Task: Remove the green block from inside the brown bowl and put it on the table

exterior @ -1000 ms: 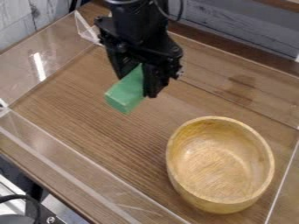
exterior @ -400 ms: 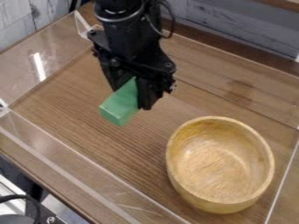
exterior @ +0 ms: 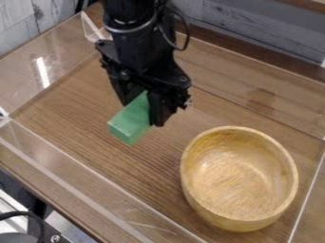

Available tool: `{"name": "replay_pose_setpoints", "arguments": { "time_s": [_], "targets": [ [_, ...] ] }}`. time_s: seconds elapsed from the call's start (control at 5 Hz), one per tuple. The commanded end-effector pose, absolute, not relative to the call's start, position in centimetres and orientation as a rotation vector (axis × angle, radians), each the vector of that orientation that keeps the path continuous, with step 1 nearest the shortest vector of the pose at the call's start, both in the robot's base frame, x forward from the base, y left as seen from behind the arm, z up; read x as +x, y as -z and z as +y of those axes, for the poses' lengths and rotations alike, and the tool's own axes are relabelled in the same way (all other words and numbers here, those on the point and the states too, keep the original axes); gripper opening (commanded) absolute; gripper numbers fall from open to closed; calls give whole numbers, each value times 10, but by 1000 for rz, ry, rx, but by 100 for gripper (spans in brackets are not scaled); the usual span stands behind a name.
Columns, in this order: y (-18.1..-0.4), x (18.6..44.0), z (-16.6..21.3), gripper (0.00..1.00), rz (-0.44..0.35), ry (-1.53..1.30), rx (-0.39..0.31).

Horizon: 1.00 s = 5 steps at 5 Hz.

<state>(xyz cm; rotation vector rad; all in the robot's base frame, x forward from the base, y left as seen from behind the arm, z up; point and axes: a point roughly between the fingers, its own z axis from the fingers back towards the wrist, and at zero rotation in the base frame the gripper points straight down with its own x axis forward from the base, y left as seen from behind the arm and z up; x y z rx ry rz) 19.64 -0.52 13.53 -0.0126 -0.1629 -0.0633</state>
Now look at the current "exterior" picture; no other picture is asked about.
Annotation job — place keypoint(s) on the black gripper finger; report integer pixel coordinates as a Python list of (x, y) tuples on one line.
[(125, 85), (161, 108)]

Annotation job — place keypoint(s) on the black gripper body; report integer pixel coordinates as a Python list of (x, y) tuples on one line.
[(141, 48)]

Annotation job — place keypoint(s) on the green rectangular block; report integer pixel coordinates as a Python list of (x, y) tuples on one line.
[(129, 123)]

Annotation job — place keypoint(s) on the brown wooden bowl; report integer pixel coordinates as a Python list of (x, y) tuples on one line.
[(239, 178)]

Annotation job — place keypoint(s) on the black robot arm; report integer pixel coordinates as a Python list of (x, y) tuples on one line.
[(139, 10)]

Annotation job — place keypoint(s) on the clear acrylic corner bracket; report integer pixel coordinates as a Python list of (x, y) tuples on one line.
[(93, 33)]

